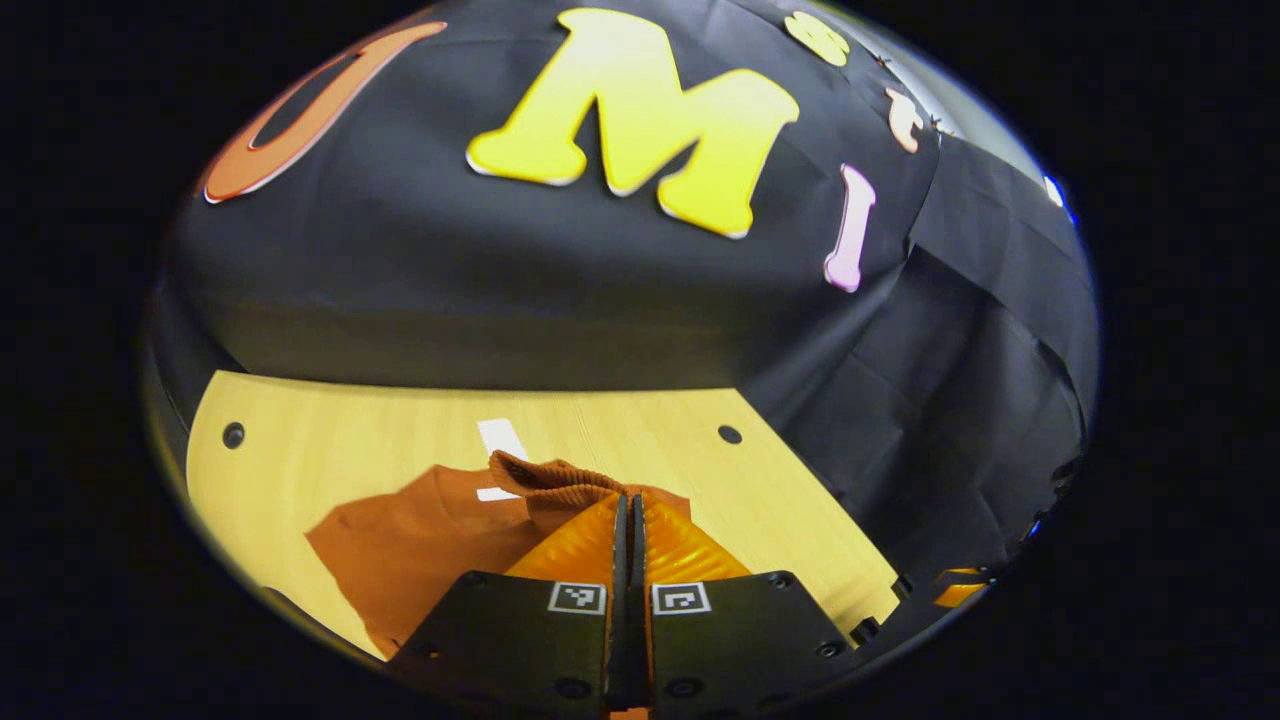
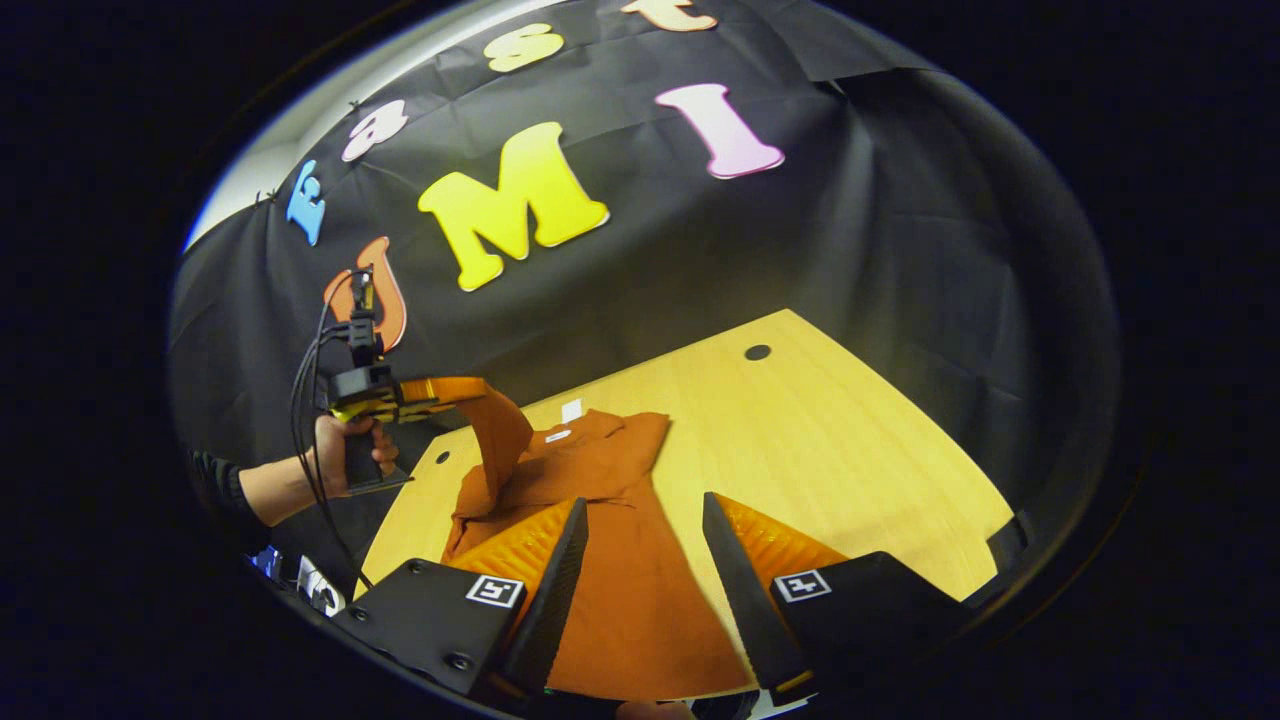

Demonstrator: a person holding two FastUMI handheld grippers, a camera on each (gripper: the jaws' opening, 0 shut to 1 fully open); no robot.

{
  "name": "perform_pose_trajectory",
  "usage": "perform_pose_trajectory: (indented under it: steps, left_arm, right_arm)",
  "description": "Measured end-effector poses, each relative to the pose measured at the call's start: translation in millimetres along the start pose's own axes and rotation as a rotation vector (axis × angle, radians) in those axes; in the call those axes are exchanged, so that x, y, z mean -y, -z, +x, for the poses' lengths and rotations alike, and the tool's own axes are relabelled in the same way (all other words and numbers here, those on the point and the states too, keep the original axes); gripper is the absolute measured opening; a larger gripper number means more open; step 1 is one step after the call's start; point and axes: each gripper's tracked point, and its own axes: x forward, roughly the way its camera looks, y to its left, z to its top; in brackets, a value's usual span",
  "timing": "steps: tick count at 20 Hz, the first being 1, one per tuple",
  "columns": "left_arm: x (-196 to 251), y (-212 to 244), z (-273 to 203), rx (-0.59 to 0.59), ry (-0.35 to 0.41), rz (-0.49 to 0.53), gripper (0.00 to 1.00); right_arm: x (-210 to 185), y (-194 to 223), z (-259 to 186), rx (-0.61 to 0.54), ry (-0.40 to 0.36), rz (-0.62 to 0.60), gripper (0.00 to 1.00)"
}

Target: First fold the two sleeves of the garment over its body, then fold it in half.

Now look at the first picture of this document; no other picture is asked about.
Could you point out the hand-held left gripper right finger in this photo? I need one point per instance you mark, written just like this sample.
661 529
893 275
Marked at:
750 635

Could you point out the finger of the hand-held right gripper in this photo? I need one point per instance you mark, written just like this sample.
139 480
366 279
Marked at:
962 590

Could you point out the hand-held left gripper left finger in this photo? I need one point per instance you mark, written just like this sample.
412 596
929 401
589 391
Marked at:
500 640

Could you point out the rust orange knit cardigan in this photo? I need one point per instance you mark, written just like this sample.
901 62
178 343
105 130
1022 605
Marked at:
420 540

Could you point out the white tape piece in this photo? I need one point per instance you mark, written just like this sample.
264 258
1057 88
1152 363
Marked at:
498 438

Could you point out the black backdrop cloth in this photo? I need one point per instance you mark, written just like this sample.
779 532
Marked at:
500 260

